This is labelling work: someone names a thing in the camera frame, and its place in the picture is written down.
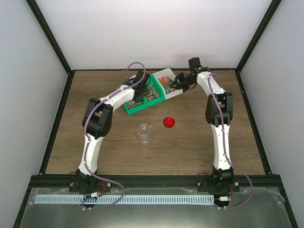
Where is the white candy bin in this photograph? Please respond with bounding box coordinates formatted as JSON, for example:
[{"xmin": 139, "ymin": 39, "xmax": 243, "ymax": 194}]
[{"xmin": 152, "ymin": 68, "xmax": 183, "ymax": 100}]

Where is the green double candy bin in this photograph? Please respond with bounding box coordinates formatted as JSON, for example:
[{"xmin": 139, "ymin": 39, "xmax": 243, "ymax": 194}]
[{"xmin": 123, "ymin": 75, "xmax": 165, "ymax": 115}]

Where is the clear plastic jar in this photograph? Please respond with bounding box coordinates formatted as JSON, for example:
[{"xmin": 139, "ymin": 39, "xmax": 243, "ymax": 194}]
[{"xmin": 137, "ymin": 123, "xmax": 151, "ymax": 145}]

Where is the green slotted scoop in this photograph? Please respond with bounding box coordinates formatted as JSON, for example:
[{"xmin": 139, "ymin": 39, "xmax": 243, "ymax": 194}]
[{"xmin": 163, "ymin": 79, "xmax": 176, "ymax": 94}]

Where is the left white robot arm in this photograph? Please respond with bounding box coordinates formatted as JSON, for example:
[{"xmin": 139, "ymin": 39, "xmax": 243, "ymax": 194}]
[{"xmin": 76, "ymin": 71, "xmax": 150, "ymax": 192}]

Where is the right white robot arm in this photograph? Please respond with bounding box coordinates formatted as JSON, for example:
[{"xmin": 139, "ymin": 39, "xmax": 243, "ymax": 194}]
[{"xmin": 170, "ymin": 57, "xmax": 234, "ymax": 191}]

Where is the red jar lid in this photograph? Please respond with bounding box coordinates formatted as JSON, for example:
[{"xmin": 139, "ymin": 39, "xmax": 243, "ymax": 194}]
[{"xmin": 163, "ymin": 117, "xmax": 175, "ymax": 128}]

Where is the light blue slotted strip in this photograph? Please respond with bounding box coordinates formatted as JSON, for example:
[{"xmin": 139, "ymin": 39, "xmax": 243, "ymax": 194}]
[{"xmin": 34, "ymin": 194, "xmax": 214, "ymax": 205}]

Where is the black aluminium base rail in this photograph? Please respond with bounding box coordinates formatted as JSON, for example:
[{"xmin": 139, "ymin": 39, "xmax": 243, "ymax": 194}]
[{"xmin": 29, "ymin": 174, "xmax": 283, "ymax": 193}]

